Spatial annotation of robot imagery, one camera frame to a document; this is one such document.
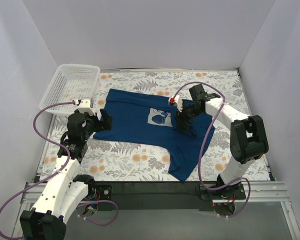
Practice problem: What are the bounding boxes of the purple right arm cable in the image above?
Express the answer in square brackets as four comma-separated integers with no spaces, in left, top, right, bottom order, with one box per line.
[169,81,251,219]

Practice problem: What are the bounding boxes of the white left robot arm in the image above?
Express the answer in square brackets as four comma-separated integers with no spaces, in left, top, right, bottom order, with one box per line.
[19,108,113,240]

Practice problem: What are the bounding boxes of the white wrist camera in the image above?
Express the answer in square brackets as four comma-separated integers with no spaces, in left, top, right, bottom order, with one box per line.
[168,95,183,113]
[73,97,96,116]

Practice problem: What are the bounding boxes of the blue t shirt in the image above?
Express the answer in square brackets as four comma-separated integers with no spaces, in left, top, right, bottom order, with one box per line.
[93,89,215,182]

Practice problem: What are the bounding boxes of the floral table cloth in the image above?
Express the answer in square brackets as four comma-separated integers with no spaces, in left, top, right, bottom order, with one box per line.
[39,70,271,182]

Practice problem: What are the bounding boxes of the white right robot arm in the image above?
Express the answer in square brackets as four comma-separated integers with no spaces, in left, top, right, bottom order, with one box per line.
[168,81,269,199]

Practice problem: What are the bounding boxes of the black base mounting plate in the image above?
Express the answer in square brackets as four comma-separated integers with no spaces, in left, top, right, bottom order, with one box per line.
[83,181,248,212]

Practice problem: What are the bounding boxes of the white plastic basket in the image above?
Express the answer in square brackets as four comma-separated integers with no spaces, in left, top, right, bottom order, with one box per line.
[39,64,101,110]

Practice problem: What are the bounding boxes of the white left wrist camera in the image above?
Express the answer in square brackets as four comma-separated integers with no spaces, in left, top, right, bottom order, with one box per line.
[73,97,96,116]

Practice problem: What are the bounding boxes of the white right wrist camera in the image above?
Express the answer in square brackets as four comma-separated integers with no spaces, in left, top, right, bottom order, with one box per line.
[168,95,183,113]

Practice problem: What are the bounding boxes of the aluminium frame rail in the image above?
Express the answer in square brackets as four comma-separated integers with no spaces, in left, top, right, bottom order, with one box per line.
[21,181,291,203]

